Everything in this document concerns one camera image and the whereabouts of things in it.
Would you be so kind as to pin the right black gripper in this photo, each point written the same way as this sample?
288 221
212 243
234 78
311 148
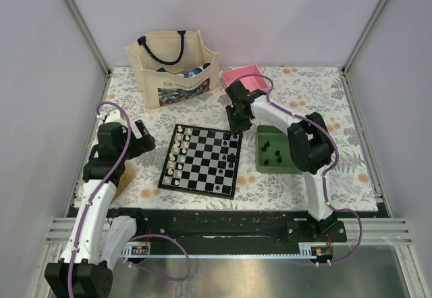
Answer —
234 126

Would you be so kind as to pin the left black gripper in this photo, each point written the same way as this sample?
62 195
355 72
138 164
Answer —
144 143

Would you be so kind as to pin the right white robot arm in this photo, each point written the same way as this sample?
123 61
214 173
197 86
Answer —
311 146

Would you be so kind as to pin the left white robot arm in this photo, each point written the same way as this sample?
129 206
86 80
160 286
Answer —
85 267

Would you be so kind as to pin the pink plastic box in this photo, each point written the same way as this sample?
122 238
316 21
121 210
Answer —
250 82

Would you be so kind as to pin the white bishop far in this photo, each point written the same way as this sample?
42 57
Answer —
176 146

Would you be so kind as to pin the green plastic tray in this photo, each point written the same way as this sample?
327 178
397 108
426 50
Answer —
278 141

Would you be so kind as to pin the black and white chessboard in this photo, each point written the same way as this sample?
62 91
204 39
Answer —
200 168

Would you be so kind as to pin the blue white carton in bag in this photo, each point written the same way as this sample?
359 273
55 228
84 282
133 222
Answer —
195 71

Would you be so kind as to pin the floral table mat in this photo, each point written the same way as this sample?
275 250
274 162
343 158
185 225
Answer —
302 90

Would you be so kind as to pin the cream canvas tote bag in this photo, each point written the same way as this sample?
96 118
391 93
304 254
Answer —
158 59

